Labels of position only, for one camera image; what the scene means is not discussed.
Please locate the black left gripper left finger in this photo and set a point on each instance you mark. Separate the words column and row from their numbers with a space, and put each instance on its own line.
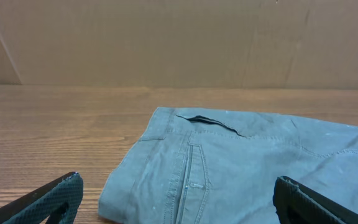
column 55, row 202

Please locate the grey shorts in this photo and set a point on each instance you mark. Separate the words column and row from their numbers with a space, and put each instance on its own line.
column 194, row 165

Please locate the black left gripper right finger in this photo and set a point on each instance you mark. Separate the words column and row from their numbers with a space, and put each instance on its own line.
column 297, row 204

